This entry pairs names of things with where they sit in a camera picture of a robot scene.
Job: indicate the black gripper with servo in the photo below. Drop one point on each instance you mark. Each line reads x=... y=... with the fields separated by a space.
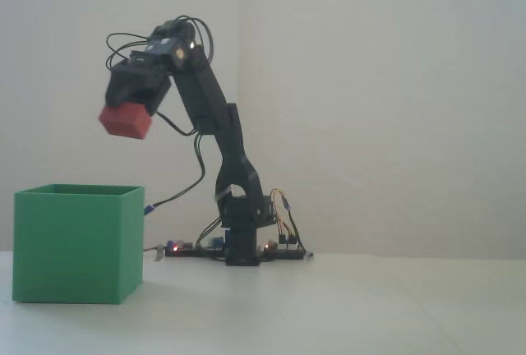
x=164 y=53

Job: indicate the red rectangular block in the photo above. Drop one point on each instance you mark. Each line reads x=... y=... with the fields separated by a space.
x=127 y=123

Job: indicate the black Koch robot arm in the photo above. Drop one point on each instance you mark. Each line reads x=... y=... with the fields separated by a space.
x=230 y=158

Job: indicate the green square plastic bin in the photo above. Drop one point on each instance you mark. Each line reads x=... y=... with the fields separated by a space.
x=74 y=248

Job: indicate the electronics base board with LEDs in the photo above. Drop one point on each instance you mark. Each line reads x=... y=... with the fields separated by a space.
x=189 y=251

